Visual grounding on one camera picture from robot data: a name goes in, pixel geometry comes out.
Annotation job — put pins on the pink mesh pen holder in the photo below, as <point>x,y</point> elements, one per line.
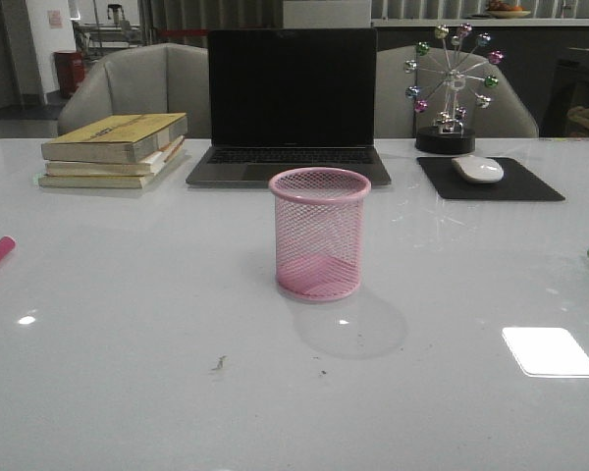
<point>318,230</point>

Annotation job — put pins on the grey laptop black screen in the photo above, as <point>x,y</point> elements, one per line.
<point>287,98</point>

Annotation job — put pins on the right grey armchair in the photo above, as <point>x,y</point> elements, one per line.
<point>406,102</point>

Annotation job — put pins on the grey armchair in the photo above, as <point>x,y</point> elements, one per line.
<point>406,102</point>
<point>161,78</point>

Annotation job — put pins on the white computer mouse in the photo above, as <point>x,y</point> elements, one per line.
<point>476,169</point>

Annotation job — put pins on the bottom pale book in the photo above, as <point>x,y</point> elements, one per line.
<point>107,182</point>

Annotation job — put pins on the left grey armchair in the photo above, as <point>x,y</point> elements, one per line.
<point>161,78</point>

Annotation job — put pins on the top yellow book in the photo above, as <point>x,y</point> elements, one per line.
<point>117,139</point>

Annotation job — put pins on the ferris wheel desk ornament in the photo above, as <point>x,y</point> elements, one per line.
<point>447,79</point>

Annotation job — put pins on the black mouse pad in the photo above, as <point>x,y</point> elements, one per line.
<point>517,184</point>

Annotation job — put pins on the red fire extinguisher box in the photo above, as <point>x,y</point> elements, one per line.
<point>70,71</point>

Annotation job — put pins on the fruit bowl on counter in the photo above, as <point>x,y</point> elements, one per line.
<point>503,10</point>

